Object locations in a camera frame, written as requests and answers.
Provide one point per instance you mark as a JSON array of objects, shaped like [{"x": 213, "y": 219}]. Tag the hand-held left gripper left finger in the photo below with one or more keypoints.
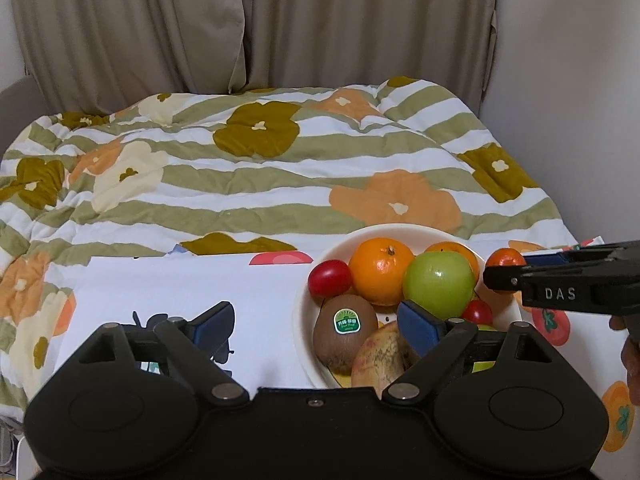
[{"x": 216, "y": 317}]

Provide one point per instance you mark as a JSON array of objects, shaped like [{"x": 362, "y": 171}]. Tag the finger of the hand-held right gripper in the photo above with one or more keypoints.
[
  {"x": 590, "y": 287},
  {"x": 547, "y": 260}
]

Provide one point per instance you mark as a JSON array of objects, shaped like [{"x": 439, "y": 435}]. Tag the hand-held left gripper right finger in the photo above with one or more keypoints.
[{"x": 417, "y": 327}]

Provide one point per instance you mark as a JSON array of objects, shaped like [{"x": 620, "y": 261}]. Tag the small orange tomato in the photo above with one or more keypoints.
[{"x": 505, "y": 259}]

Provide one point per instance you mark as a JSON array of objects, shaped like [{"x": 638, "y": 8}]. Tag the green apple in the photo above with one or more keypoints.
[
  {"x": 481, "y": 366},
  {"x": 439, "y": 285}
]

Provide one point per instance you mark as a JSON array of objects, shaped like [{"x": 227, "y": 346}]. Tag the yellow red apple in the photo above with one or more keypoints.
[{"x": 377, "y": 365}]

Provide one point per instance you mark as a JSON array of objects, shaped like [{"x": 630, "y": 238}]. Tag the red cherry tomato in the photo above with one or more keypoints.
[
  {"x": 477, "y": 312},
  {"x": 330, "y": 277}
]

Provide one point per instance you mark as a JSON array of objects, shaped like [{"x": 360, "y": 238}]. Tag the orange tangerine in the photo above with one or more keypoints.
[
  {"x": 380, "y": 272},
  {"x": 452, "y": 250}
]

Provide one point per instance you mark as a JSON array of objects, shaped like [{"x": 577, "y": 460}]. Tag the brown kiwi with green sticker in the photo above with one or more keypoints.
[{"x": 345, "y": 340}]

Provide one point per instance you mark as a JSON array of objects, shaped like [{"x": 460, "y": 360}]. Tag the cream oval plate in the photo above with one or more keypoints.
[{"x": 307, "y": 340}]

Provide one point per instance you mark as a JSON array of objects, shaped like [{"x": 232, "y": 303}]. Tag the person's right hand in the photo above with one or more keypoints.
[{"x": 632, "y": 370}]

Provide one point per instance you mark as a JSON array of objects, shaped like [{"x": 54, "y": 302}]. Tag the white printed cloth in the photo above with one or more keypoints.
[{"x": 200, "y": 290}]

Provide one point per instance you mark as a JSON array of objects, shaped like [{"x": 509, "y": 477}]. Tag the floral striped quilt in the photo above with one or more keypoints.
[{"x": 250, "y": 185}]

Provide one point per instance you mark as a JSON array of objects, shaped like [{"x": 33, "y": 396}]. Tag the beige curtain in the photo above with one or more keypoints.
[{"x": 200, "y": 25}]

